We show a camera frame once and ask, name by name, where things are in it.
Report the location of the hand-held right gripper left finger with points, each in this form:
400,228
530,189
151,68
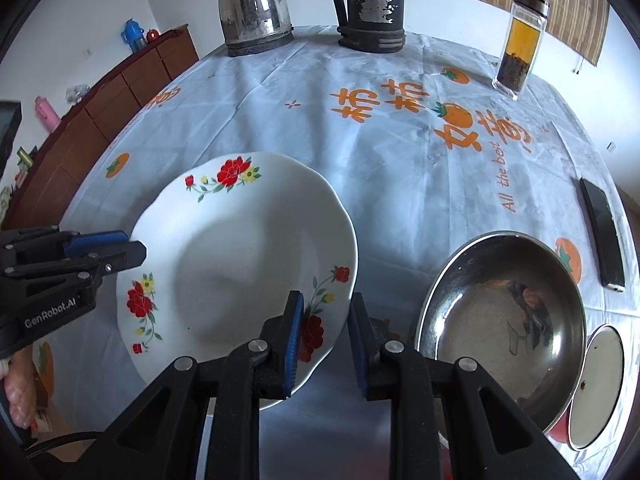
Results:
292,345

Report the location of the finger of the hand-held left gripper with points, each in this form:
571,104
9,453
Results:
122,256
95,241

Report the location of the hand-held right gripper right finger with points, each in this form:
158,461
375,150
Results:
357,350

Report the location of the white plate with red flowers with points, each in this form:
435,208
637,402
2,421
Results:
235,260

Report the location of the stainless steel bowl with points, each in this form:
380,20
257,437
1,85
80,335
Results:
500,310

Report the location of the red and white enamel bowl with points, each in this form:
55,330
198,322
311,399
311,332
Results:
597,385

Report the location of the person's left hand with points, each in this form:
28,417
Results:
20,390

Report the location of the brown wooden sideboard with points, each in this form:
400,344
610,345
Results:
100,105

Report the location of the pink bottle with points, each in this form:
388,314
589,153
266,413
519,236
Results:
47,112

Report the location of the clear glass items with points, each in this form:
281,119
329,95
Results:
77,94

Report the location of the blue water bottle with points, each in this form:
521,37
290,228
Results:
132,35

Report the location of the small red object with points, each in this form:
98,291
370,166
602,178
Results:
152,35

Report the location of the black smartphone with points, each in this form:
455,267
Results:
602,235

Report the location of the stainless steel electric kettle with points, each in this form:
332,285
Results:
250,5

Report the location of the glass tea bottle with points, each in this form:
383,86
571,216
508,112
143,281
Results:
520,45

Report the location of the worn black thermos flask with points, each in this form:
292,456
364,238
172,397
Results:
372,0

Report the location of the bamboo window blind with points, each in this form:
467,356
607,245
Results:
575,10

